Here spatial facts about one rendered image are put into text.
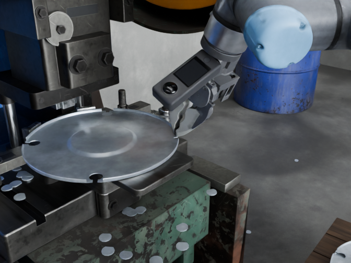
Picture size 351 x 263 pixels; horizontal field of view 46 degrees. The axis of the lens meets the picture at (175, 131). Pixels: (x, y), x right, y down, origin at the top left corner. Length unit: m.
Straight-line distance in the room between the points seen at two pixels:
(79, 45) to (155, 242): 0.41
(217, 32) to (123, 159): 0.27
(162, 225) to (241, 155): 1.55
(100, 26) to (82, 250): 0.40
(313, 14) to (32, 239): 0.56
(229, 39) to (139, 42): 1.96
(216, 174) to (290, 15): 0.51
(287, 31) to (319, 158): 1.94
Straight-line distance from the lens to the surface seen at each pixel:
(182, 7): 1.01
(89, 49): 0.74
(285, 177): 2.20
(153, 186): 0.66
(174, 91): 0.64
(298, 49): 0.54
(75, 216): 0.79
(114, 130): 0.82
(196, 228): 0.94
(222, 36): 0.65
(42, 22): 0.68
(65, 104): 0.85
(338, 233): 1.32
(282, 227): 1.86
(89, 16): 0.77
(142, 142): 0.78
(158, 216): 0.81
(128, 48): 2.54
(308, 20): 0.56
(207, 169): 0.96
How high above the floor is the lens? 1.14
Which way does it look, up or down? 26 degrees down
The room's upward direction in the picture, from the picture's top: straight up
